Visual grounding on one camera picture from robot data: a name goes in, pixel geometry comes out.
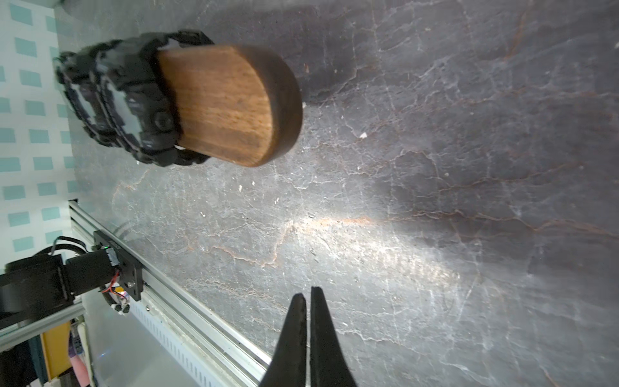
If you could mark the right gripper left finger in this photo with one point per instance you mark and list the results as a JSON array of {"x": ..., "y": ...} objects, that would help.
[{"x": 288, "y": 364}]

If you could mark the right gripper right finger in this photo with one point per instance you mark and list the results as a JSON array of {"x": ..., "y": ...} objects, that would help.
[{"x": 327, "y": 363}]

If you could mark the wooden watch stand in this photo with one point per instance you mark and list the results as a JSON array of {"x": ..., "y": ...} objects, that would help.
[{"x": 237, "y": 103}]

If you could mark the black round-face watch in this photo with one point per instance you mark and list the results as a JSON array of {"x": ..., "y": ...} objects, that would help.
[{"x": 136, "y": 101}]

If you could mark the chunky black sport watch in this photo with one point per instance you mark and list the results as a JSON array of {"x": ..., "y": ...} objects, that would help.
[{"x": 73, "y": 73}]

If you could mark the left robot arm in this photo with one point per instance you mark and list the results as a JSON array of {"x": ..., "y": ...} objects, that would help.
[{"x": 36, "y": 287}]

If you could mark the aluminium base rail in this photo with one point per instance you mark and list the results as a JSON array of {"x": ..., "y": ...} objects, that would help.
[{"x": 169, "y": 338}]

